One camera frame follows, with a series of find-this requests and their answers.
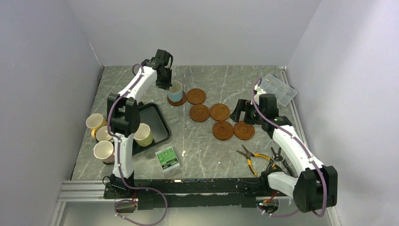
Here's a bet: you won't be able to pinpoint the brown coaster three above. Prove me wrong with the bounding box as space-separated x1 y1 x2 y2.
189 104 210 122

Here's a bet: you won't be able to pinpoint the brown coaster six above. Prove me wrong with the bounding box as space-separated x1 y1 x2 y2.
212 121 234 141

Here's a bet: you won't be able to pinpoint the pink mug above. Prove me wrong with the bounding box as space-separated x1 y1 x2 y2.
93 141 115 165

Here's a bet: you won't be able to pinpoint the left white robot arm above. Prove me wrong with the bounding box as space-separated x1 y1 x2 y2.
106 49 173 198

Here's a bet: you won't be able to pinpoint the brown coaster four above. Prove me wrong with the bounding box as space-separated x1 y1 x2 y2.
209 103 230 121

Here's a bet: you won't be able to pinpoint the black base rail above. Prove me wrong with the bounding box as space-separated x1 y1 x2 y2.
104 178 284 210

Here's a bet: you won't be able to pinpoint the black handled pliers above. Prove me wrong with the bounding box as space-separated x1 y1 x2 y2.
268 147 295 177

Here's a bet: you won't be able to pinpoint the light blue mug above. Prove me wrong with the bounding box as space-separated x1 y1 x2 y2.
168 81 183 103

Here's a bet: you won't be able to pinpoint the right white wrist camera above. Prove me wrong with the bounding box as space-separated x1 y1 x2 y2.
254 85 267 97

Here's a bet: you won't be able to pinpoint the black plastic tray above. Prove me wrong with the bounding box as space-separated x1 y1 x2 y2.
132 102 171 155

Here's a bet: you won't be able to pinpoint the brown coaster two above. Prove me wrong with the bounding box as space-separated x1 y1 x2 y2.
186 88 206 105

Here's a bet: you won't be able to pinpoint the brown coaster five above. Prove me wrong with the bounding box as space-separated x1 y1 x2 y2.
233 121 255 140

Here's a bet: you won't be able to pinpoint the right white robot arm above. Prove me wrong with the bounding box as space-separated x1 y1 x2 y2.
230 94 338 217

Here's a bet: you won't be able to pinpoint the green screw box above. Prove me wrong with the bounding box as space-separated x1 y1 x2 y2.
155 146 181 174

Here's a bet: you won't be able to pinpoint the yellow-green mug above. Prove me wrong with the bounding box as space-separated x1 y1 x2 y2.
134 123 153 147

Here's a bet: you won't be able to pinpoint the brown coaster one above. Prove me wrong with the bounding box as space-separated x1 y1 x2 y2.
167 92 188 107

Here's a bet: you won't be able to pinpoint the black mug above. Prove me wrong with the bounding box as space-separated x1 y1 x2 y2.
95 125 114 143

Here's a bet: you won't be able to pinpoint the orange-yellow mug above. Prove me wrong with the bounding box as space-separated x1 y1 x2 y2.
86 113 107 138

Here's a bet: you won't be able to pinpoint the clear plastic organizer box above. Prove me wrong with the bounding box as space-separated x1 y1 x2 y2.
256 73 298 106

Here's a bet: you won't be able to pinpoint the yellow handled pliers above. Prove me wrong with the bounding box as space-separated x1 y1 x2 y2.
236 145 277 177

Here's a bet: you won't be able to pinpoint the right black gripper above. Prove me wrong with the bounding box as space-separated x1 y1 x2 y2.
230 99 265 125

